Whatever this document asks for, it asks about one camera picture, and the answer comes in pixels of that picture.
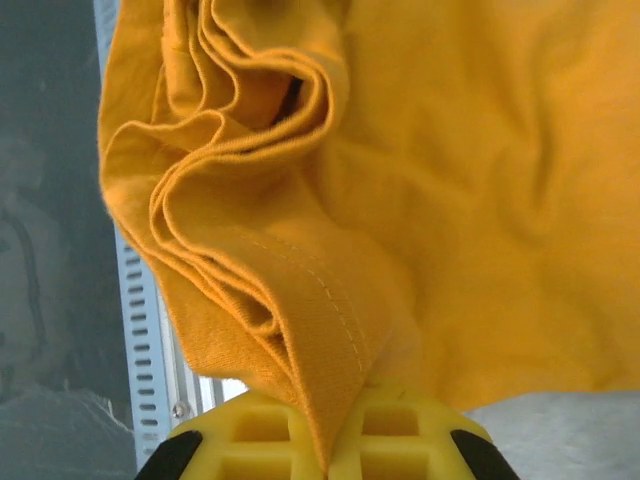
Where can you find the orange t-shirt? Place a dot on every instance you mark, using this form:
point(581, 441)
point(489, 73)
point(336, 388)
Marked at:
point(450, 200)

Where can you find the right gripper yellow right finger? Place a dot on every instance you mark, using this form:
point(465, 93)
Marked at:
point(430, 450)

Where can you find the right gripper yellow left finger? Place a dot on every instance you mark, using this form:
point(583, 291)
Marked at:
point(225, 450)

